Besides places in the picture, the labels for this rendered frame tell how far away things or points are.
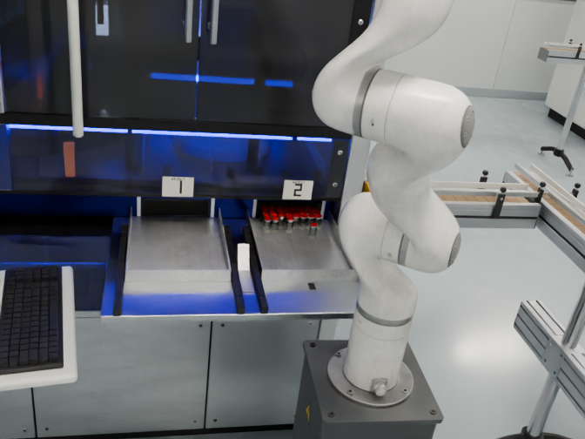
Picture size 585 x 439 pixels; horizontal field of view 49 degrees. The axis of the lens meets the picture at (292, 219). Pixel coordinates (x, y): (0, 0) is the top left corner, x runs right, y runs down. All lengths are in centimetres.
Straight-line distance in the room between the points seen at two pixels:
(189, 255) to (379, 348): 64
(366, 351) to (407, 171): 51
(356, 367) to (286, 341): 79
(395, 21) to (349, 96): 12
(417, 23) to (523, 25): 647
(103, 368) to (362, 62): 152
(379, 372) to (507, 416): 152
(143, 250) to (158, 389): 62
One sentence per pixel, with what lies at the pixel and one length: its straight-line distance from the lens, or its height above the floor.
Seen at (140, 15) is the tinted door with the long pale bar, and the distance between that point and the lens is 166.
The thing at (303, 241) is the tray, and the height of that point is 88.
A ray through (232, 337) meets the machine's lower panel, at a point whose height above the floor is 49.
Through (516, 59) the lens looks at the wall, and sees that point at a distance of 739.
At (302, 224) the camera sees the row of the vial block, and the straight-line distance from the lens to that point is 191.
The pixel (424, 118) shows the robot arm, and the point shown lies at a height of 154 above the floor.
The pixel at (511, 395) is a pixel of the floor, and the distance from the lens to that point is 294.
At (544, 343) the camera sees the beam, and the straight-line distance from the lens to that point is 240.
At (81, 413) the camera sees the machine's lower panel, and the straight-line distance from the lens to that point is 229.
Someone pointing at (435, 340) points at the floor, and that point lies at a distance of 310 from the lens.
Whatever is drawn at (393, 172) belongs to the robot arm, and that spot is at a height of 143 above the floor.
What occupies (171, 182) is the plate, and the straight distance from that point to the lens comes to 179.
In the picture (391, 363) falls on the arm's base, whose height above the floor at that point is 95.
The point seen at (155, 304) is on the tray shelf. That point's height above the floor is 88.
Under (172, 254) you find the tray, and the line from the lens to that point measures 174.
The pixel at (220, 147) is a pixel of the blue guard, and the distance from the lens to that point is 175.
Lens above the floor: 179
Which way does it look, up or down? 28 degrees down
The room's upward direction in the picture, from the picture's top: 7 degrees clockwise
